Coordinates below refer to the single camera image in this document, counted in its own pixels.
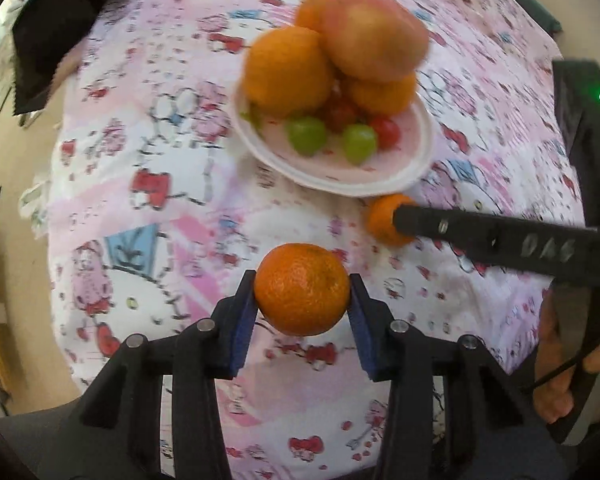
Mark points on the black pink-lined cloth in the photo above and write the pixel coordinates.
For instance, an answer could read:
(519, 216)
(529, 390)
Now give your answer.
(45, 25)

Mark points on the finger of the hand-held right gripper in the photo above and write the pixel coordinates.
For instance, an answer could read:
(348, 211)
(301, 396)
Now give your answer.
(480, 240)

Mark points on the large orange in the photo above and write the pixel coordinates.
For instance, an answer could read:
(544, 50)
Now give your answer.
(287, 70)
(380, 96)
(314, 12)

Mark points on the red yellow apple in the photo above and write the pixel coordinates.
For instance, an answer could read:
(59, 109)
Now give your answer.
(375, 35)

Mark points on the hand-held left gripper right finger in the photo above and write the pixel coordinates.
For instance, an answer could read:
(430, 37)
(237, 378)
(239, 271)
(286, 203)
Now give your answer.
(365, 330)

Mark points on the small orange mandarin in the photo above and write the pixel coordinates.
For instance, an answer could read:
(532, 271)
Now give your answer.
(380, 217)
(302, 290)

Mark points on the pink cartoon printed blanket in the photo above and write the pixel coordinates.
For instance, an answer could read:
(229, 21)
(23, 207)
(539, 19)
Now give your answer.
(180, 210)

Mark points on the person's right hand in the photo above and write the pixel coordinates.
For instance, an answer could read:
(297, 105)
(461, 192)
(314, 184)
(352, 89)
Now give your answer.
(550, 340)

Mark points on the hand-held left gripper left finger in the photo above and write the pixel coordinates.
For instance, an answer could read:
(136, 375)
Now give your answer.
(242, 325)

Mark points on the white plate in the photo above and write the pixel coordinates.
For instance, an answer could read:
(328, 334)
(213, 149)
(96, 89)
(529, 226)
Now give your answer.
(325, 170)

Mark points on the red cherry tomato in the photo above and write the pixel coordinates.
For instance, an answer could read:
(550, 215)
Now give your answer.
(340, 111)
(386, 131)

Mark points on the green grape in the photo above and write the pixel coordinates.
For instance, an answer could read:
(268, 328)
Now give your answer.
(307, 135)
(358, 142)
(252, 116)

